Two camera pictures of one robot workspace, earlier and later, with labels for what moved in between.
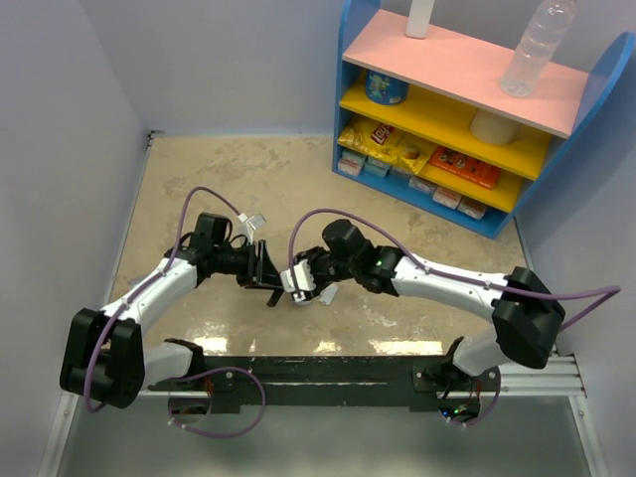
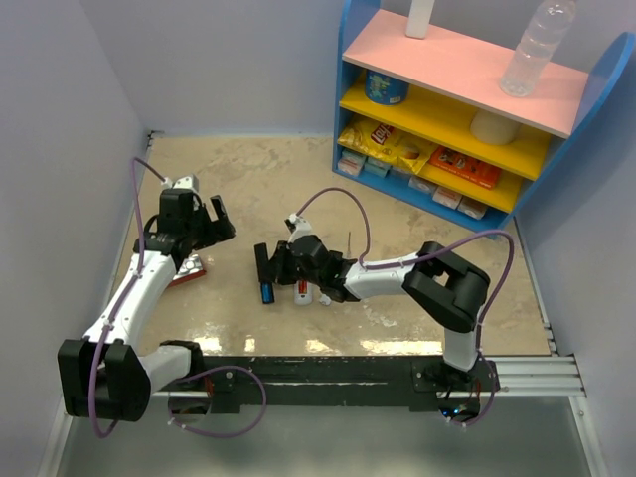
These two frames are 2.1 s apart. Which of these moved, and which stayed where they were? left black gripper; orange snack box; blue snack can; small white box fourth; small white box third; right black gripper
Moved: left black gripper; right black gripper
Stayed: small white box third; small white box fourth; blue snack can; orange snack box
